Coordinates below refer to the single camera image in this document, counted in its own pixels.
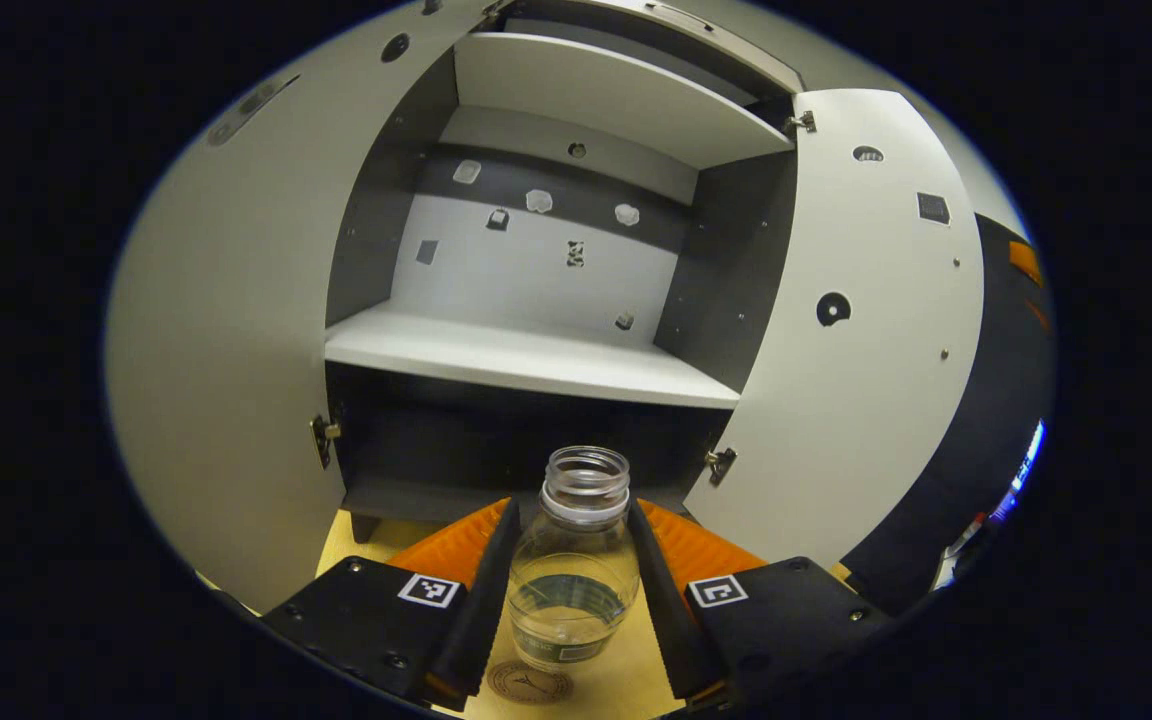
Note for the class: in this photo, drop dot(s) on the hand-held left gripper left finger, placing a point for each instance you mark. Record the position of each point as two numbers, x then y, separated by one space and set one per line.
481 610

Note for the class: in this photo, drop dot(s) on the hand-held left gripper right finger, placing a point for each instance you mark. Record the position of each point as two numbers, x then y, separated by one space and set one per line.
664 610

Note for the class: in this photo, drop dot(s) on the round brown coaster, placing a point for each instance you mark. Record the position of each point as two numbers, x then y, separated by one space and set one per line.
528 688

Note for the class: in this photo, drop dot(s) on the clear plastic bottle green label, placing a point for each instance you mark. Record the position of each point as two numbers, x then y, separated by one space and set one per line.
576 560

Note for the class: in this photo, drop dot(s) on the white and grey cabinet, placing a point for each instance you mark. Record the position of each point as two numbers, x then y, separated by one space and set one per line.
456 440

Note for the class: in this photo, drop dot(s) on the white door with headphones sticker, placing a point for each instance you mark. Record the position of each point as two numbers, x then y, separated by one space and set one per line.
856 400

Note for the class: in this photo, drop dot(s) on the white door with camera sticker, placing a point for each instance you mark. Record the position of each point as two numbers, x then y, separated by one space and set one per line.
226 300

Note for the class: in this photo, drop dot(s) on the dark cabinet foot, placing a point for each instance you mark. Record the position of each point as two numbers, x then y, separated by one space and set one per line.
364 528

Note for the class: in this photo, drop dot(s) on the metal door hinge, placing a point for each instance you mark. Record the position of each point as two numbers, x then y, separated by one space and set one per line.
801 122
492 12
321 440
721 465

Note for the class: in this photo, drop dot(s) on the white cabinet shelf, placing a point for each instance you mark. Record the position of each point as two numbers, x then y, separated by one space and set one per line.
516 355
596 95

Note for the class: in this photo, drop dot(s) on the white cabinet drawer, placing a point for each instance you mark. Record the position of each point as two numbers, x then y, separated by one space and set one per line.
736 45

